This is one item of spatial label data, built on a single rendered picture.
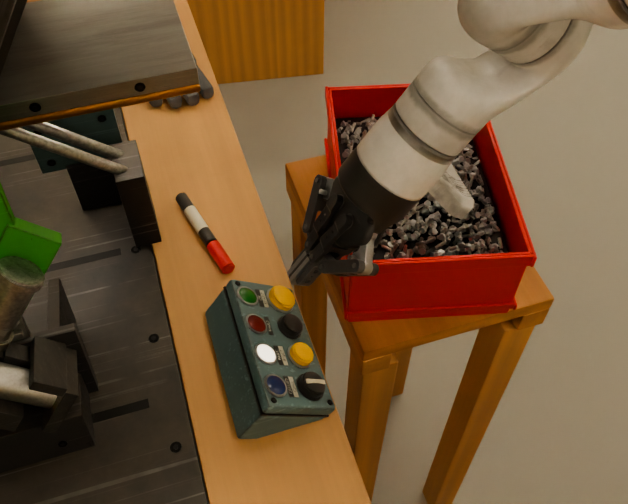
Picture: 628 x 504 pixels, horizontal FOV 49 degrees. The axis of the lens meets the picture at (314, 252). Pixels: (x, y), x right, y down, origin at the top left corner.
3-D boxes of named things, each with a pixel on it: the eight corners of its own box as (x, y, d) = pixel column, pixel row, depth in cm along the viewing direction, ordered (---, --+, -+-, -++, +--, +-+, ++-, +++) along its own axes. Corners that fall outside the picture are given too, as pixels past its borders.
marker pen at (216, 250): (175, 203, 84) (173, 194, 83) (187, 198, 85) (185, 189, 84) (223, 277, 77) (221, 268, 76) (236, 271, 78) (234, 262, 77)
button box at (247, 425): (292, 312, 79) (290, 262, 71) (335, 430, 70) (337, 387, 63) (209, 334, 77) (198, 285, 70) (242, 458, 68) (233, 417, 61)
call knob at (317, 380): (315, 376, 67) (322, 370, 67) (324, 400, 66) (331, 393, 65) (294, 375, 66) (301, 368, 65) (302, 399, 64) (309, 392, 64)
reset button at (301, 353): (304, 347, 69) (311, 341, 69) (312, 368, 68) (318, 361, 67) (285, 346, 68) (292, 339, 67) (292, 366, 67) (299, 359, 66)
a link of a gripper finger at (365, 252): (367, 223, 62) (350, 221, 63) (357, 274, 61) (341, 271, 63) (386, 228, 63) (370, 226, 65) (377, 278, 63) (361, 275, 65)
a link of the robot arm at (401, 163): (466, 222, 64) (513, 175, 61) (378, 197, 57) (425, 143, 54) (427, 156, 69) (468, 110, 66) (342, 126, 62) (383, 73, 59)
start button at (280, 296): (286, 291, 74) (292, 285, 73) (294, 313, 72) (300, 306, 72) (264, 288, 72) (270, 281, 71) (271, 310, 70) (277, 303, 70)
